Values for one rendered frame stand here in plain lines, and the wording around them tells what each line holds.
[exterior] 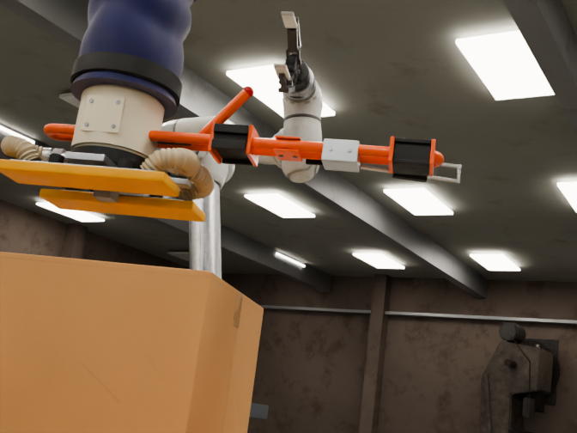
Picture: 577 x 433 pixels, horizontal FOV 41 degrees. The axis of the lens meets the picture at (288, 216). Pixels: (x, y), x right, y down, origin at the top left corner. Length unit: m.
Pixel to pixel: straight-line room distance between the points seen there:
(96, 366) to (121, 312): 0.10
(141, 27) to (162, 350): 0.67
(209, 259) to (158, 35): 0.97
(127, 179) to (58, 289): 0.23
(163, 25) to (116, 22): 0.10
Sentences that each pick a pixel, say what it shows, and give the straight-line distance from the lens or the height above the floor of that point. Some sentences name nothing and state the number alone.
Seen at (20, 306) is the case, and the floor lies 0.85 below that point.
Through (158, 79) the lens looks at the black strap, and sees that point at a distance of 1.59.
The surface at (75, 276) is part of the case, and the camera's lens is 1.38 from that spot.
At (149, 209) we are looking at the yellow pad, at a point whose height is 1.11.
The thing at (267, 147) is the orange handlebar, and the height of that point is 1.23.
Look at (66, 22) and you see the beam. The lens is 6.99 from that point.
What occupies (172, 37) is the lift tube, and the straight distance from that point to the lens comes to 1.66.
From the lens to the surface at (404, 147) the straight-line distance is 1.49.
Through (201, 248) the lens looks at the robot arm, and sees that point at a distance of 2.44.
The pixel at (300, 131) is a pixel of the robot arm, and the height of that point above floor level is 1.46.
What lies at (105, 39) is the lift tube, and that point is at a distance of 1.63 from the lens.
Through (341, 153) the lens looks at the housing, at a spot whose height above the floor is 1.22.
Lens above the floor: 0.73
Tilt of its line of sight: 14 degrees up
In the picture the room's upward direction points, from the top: 7 degrees clockwise
